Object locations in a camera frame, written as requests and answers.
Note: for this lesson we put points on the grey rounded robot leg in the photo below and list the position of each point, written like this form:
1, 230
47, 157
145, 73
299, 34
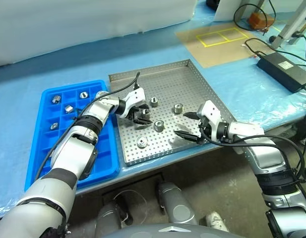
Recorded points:
108, 220
176, 203

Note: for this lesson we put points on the white panel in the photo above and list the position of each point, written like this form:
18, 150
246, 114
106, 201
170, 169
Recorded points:
232, 10

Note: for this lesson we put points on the metal roller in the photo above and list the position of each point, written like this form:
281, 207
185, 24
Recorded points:
154, 101
178, 108
68, 108
158, 126
83, 95
100, 93
53, 126
56, 99
142, 142
145, 113

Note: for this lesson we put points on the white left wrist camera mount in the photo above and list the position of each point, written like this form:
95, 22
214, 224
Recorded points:
136, 95

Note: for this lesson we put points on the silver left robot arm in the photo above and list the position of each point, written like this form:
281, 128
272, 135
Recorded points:
66, 153

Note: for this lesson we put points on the grey robot torso shell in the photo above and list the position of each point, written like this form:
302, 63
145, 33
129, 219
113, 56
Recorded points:
167, 233

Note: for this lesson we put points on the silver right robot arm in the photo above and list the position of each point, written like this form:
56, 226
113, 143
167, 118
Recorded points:
269, 153

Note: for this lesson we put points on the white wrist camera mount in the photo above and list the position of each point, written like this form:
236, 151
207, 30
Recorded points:
210, 110
136, 95

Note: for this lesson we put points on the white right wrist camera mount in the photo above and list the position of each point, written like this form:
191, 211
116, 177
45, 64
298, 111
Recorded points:
210, 110

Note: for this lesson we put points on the perforated steel tray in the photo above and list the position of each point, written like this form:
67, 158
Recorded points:
172, 84

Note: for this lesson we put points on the blue compartment tray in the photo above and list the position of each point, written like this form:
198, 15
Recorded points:
43, 116

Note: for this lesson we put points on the white backdrop sheet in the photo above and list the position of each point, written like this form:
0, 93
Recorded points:
80, 22

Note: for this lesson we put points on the brown cardboard sheet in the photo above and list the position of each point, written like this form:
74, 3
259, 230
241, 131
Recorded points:
217, 53

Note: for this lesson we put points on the orange block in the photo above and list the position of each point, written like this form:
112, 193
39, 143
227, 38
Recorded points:
257, 20

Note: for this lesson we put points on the aluminium frame leg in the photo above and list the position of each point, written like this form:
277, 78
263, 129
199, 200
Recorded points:
291, 22

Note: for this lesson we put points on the yellow tape grid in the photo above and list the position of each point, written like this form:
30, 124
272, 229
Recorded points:
227, 41

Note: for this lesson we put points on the black power adapter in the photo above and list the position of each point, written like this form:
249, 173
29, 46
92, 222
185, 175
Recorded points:
281, 69

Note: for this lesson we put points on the white robot foot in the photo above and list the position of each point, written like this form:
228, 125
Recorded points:
217, 221

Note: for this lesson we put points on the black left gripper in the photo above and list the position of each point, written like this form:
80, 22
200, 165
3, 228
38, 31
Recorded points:
135, 114

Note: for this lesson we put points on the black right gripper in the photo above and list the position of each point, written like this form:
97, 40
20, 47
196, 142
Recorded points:
204, 127

